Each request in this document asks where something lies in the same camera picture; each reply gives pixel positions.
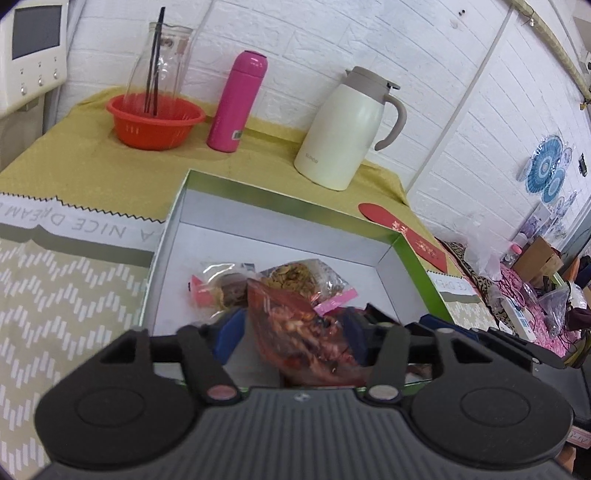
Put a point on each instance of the white power strip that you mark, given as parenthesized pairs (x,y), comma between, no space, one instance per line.
(518,318)

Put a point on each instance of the clear plastic bag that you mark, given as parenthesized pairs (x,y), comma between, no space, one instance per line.
(556,309)

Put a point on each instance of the black straw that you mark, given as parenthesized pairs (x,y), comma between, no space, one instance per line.
(158,87)

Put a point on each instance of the clear peanut brittle packet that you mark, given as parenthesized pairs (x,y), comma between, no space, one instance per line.
(295,277)

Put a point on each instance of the patterned quilt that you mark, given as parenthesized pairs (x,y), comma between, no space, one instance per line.
(69,300)

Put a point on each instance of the clear cookie packet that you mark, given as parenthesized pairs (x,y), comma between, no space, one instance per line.
(226,291)

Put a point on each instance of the black chopsticks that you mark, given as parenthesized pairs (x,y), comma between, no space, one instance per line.
(155,60)

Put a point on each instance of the white water dispenser with screen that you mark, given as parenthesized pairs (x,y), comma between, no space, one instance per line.
(32,46)

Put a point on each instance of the yellow-green cloth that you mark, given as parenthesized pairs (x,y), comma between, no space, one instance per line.
(69,161)

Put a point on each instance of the bamboo pole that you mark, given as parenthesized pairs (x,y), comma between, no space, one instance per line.
(561,50)

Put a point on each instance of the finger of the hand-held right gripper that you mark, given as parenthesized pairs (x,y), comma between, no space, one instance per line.
(436,320)

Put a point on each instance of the cream thermal jug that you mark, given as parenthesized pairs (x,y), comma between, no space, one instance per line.
(341,134)

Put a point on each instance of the blue round wall decoration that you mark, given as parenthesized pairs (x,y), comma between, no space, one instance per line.
(547,158)
(555,185)

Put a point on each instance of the green cardboard box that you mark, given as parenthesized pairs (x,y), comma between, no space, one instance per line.
(277,230)

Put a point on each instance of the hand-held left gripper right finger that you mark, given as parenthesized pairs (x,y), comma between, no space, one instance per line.
(356,344)

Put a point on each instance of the glass carafe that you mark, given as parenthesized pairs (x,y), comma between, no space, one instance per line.
(178,60)

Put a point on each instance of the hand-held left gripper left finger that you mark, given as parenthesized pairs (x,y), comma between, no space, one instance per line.
(231,337)

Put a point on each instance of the leopard print cloth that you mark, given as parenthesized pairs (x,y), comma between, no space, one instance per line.
(466,272)

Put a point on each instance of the red plastic basket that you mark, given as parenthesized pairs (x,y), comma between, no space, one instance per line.
(152,130)

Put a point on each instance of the brown cardboard box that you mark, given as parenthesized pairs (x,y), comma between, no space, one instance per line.
(538,258)

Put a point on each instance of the red-brown translucent snack packet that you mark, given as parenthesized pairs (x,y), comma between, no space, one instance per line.
(295,341)

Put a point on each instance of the red envelope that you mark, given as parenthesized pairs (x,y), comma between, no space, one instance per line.
(381,216)
(429,251)

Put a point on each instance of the pink floral cloth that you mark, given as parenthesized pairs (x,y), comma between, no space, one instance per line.
(512,286)

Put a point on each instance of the pink thermos bottle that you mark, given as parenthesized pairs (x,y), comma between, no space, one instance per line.
(236,101)

